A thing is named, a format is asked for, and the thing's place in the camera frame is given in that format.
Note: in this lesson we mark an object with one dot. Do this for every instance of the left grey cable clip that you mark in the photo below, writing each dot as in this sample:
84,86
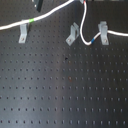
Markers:
23,33

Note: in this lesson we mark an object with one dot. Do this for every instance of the grey cable clip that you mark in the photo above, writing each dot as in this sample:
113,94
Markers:
103,28
74,33
23,33

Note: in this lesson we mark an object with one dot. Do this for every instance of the right grey cable clip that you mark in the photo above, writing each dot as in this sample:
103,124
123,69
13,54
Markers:
103,28

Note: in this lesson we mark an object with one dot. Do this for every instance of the middle grey cable clip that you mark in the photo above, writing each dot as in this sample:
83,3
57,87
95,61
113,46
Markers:
74,33

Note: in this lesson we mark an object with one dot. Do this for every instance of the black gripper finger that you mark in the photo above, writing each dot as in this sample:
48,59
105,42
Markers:
38,4

